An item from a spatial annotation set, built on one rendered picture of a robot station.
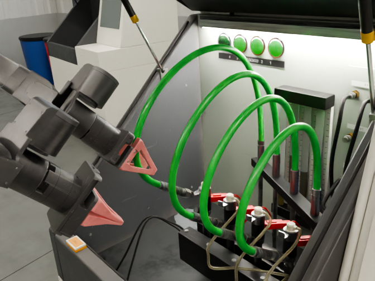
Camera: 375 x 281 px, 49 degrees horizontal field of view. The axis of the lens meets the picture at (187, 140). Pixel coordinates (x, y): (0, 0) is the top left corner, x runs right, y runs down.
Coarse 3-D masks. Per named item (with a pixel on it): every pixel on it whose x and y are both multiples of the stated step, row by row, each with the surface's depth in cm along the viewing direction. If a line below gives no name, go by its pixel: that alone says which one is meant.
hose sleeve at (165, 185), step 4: (164, 184) 87; (168, 184) 88; (160, 188) 87; (164, 188) 87; (168, 188) 88; (176, 188) 90; (180, 188) 91; (184, 188) 92; (176, 192) 90; (180, 192) 90; (184, 192) 91
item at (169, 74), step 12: (204, 48) 85; (216, 48) 87; (228, 48) 89; (180, 60) 82; (168, 72) 81; (252, 84) 99; (156, 96) 80; (144, 108) 79; (144, 120) 79; (144, 180) 84; (156, 180) 86
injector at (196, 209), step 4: (200, 188) 96; (208, 196) 96; (208, 200) 96; (208, 204) 97; (196, 208) 96; (208, 208) 97; (196, 212) 96; (208, 212) 98; (204, 228) 100; (204, 232) 100; (208, 232) 100; (208, 236) 100
